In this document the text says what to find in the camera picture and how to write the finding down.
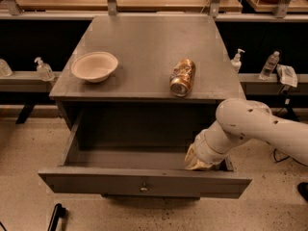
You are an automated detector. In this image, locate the wooden desk top right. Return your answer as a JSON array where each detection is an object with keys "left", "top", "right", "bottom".
[{"left": 241, "top": 0, "right": 308, "bottom": 13}]

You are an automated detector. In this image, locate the white sanitizer pump bottle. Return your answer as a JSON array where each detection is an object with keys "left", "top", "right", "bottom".
[{"left": 231, "top": 48, "right": 244, "bottom": 72}]

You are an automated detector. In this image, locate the clear water bottle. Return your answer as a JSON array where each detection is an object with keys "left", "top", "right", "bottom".
[{"left": 259, "top": 51, "right": 280, "bottom": 80}]

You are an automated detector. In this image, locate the wooden desk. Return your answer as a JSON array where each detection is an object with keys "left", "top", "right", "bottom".
[
  {"left": 16, "top": 0, "right": 210, "bottom": 13},
  {"left": 241, "top": 0, "right": 308, "bottom": 13}
]

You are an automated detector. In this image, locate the white paper bowl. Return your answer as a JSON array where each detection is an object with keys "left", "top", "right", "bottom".
[{"left": 70, "top": 52, "right": 118, "bottom": 83}]

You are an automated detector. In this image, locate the clear sanitizer pump bottle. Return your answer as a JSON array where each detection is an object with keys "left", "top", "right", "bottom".
[{"left": 35, "top": 57, "right": 55, "bottom": 82}]

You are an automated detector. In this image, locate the grey top drawer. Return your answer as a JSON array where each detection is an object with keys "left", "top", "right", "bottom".
[{"left": 38, "top": 111, "right": 251, "bottom": 198}]

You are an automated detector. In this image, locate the grey drawer cabinet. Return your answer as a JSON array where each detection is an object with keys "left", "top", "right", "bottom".
[{"left": 48, "top": 14, "right": 247, "bottom": 200}]

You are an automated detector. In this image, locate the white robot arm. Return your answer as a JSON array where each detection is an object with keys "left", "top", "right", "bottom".
[{"left": 184, "top": 98, "right": 308, "bottom": 170}]

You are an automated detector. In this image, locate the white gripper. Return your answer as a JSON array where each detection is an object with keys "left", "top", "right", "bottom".
[{"left": 184, "top": 129, "right": 236, "bottom": 170}]

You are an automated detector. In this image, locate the crumpled white packet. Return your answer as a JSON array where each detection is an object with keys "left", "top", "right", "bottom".
[{"left": 276, "top": 64, "right": 297, "bottom": 88}]

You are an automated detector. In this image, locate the black object at bottom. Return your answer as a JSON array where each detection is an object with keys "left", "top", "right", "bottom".
[{"left": 47, "top": 203, "right": 66, "bottom": 231}]

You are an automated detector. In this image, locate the wooden desk top left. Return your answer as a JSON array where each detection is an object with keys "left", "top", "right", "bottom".
[{"left": 16, "top": 0, "right": 210, "bottom": 13}]

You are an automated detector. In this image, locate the crushed orange soda can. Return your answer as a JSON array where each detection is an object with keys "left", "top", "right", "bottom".
[{"left": 169, "top": 59, "right": 196, "bottom": 97}]

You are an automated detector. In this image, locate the black cable on floor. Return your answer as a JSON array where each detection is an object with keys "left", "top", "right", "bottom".
[{"left": 272, "top": 147, "right": 308, "bottom": 167}]

